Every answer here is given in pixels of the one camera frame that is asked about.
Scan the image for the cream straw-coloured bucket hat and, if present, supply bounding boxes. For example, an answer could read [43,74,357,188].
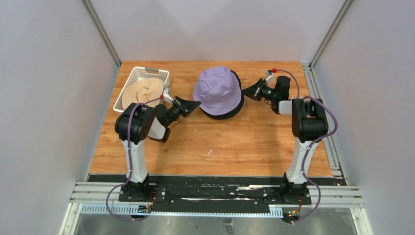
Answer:
[122,77,164,110]

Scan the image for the white slotted cable duct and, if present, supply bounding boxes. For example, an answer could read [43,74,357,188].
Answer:
[80,203,284,218]

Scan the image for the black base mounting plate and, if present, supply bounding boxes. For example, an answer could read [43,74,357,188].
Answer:
[87,174,347,215]

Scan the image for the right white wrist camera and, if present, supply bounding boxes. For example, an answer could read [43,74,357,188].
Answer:
[265,70,274,85]

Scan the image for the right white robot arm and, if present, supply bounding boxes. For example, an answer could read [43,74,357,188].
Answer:
[242,76,328,204]

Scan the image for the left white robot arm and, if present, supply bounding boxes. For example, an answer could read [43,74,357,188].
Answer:
[115,96,201,202]

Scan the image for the beige bucket hat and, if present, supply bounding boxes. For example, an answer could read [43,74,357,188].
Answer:
[198,70,245,120]

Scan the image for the white perforated plastic basket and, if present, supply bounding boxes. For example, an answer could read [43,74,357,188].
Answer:
[113,67,170,114]

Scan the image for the lavender bucket hat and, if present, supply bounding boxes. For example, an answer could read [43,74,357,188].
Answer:
[193,66,243,116]

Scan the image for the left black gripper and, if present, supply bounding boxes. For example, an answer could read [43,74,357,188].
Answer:
[164,96,200,127]

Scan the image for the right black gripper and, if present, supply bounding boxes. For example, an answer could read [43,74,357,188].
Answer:
[240,79,277,102]

